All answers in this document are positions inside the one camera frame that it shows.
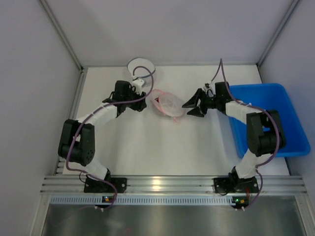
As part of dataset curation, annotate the pink trimmed mesh laundry bag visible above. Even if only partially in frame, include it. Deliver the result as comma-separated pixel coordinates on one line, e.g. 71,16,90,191
150,89,185,123

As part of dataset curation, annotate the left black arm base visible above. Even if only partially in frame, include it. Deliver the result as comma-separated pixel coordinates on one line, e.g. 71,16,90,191
83,174,127,193

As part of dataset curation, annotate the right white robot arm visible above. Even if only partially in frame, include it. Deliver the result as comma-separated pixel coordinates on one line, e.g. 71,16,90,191
182,82,286,180

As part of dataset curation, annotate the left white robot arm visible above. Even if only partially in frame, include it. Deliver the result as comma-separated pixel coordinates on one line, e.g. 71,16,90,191
58,80,148,181

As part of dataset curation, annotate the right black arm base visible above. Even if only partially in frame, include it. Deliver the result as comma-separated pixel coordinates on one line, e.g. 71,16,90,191
214,167,259,196

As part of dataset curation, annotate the blue plastic bin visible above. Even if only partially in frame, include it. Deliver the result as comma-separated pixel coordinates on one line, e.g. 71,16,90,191
230,83,311,158

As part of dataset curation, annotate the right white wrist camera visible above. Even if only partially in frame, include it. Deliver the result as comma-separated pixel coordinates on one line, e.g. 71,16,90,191
202,83,215,97

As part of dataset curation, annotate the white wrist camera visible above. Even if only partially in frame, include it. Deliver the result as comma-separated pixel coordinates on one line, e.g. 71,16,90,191
202,83,215,97
131,78,146,94

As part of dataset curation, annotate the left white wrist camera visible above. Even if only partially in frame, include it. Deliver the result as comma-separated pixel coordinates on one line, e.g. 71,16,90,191
131,78,146,94

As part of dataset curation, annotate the left aluminium frame post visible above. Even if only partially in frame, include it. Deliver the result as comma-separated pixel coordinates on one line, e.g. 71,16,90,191
36,0,86,72

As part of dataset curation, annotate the aluminium frame post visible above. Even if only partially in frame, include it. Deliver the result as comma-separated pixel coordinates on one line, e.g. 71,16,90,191
36,0,86,72
256,0,301,68

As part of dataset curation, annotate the aluminium front rail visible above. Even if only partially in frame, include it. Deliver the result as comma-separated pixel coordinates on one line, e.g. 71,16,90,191
40,175,307,196

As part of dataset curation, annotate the slotted grey cable duct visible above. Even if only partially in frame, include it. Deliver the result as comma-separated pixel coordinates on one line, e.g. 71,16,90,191
50,195,247,206

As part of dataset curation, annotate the right aluminium frame post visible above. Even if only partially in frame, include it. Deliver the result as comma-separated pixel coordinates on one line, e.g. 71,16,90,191
256,0,301,68

